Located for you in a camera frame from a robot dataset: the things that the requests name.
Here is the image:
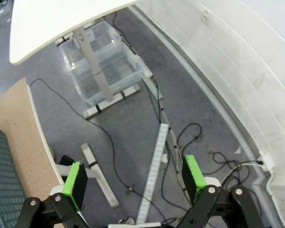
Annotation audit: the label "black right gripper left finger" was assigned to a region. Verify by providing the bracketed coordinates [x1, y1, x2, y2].
[15, 161, 89, 228]

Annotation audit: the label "white side table leg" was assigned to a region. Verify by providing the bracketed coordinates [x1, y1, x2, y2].
[72, 26, 141, 119]

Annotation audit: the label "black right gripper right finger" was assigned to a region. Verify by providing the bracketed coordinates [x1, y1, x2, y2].
[178, 154, 266, 228]

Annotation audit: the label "tangled black cables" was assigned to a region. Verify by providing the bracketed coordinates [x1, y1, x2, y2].
[211, 152, 264, 190]

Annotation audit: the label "grey cable bundle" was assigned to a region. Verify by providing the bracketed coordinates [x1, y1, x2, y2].
[142, 78, 190, 205]

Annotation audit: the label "white table with leg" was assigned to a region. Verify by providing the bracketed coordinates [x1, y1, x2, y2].
[9, 0, 138, 66]

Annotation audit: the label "clear plastic storage bin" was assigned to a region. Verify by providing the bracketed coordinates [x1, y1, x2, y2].
[59, 20, 123, 72]
[70, 42, 143, 106]

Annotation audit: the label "grey plastic lattice basket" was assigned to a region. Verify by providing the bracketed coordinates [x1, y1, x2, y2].
[0, 125, 27, 228]

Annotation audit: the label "long white perforated cable channel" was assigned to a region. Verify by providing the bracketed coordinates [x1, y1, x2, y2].
[135, 123, 169, 225]

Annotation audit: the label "looped black cable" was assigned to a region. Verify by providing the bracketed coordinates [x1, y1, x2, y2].
[175, 123, 203, 155]

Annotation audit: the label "thin black floor cable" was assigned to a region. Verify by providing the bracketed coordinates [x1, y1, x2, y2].
[29, 78, 148, 199]

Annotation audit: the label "white power strip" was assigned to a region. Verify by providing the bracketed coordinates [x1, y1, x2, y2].
[132, 55, 153, 78]

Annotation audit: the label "grey storage crate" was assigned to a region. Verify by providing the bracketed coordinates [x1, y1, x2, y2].
[0, 0, 13, 19]

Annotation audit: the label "white wall socket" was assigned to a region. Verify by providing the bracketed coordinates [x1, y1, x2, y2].
[257, 152, 275, 171]

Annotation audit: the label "white work table foot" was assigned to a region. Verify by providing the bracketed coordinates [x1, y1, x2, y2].
[80, 142, 120, 208]

